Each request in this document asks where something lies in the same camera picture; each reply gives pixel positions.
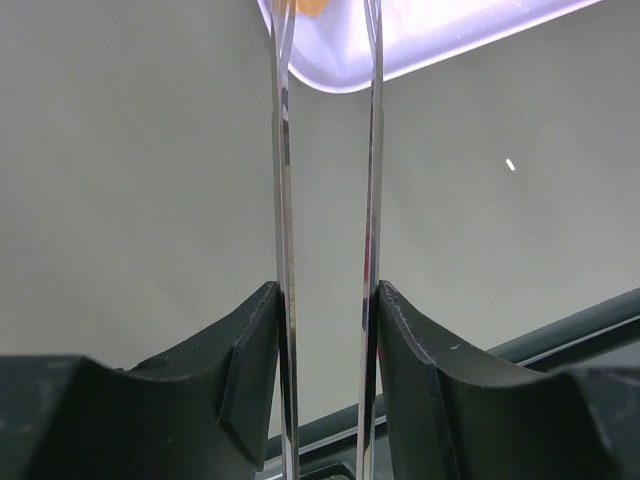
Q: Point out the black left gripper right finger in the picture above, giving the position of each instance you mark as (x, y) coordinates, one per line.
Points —
(500, 415)

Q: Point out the lavender plastic tray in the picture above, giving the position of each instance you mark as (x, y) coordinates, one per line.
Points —
(331, 51)

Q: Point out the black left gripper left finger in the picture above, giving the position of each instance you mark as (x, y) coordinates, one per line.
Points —
(198, 410)

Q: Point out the orange square chocolate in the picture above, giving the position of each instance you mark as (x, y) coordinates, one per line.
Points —
(309, 8)

